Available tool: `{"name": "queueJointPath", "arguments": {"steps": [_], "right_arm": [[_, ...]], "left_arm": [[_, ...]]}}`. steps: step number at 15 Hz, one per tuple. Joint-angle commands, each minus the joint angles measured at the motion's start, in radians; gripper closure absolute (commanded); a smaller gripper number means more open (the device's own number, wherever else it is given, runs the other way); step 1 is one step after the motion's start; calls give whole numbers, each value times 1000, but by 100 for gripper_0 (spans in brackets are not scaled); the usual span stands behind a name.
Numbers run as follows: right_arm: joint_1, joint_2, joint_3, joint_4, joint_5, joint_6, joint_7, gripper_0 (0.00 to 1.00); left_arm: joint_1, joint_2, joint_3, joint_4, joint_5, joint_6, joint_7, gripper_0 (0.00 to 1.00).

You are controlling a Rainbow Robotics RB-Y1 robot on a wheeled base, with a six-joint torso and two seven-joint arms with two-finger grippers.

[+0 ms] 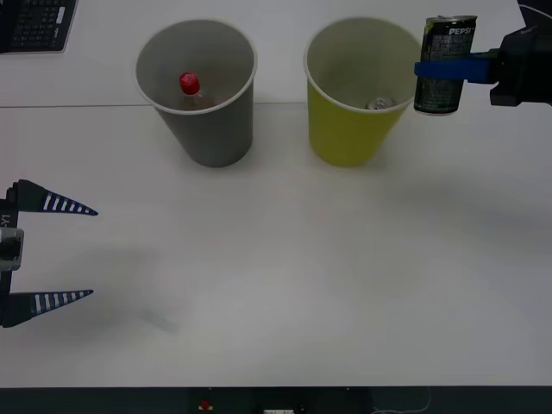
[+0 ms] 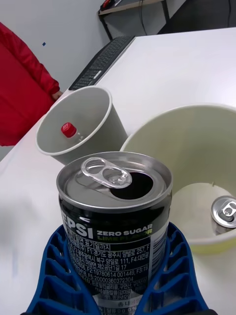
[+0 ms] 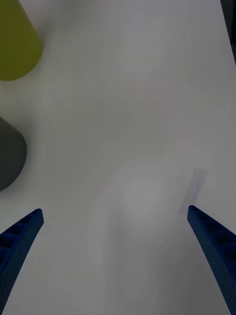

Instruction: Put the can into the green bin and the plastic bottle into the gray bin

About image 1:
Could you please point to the silver-topped drink can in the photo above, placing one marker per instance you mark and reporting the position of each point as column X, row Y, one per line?
column 380, row 103

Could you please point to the red button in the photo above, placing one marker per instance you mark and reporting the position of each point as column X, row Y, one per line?
column 205, row 405

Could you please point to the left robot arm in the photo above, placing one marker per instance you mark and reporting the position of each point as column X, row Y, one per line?
column 10, row 248

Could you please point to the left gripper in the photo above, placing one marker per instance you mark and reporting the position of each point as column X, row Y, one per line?
column 9, row 202

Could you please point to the dark robot base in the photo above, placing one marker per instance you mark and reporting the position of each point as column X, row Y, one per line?
column 108, row 401

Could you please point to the yellow-green plastic bin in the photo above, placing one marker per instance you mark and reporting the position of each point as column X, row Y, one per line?
column 340, row 133

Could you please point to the black keyboard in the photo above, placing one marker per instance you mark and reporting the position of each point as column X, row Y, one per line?
column 34, row 26

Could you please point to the black drink can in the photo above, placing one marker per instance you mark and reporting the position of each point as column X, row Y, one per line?
column 444, row 39

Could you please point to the grey plastic bin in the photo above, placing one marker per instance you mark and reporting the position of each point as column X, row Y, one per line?
column 215, row 129

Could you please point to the red-capped plastic bottle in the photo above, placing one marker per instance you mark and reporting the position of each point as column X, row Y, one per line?
column 189, row 83

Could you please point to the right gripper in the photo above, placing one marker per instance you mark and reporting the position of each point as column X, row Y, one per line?
column 524, row 69

